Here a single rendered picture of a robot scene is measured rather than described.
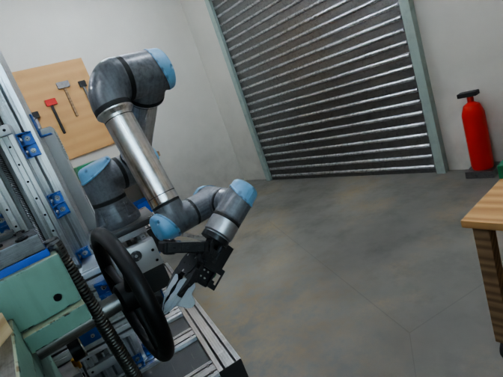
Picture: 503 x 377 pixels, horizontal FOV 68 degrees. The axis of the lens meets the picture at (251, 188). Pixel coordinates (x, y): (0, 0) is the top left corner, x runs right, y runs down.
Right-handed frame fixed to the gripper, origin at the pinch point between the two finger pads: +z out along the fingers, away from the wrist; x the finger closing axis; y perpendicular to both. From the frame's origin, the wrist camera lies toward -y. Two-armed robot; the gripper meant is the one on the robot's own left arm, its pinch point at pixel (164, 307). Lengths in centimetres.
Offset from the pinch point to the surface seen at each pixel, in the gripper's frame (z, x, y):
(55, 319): 8.6, -14.8, -23.0
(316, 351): -13, 32, 90
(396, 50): -234, 90, 103
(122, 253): -5.0, -16.4, -20.8
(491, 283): -54, -28, 79
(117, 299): 2.5, -8.3, -13.8
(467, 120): -195, 44, 148
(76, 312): 6.3, -15.0, -21.0
